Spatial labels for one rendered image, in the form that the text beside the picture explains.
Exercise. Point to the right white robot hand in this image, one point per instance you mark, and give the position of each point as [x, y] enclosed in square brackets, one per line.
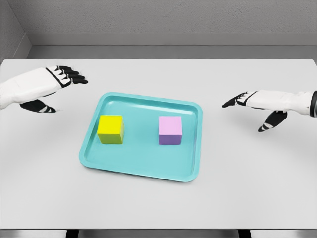
[267, 101]

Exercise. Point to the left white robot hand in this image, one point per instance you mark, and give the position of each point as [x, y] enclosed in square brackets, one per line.
[37, 83]

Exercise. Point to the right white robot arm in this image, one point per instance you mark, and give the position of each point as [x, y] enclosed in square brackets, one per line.
[305, 102]

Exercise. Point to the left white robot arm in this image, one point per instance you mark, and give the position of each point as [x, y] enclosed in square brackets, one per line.
[5, 93]

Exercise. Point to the yellow cube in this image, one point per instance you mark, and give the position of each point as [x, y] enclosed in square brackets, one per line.
[110, 126]

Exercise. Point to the pink cube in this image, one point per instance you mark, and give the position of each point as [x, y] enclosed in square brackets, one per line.
[170, 126]

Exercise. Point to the teal rectangular tray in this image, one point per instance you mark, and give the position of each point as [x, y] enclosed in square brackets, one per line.
[141, 153]

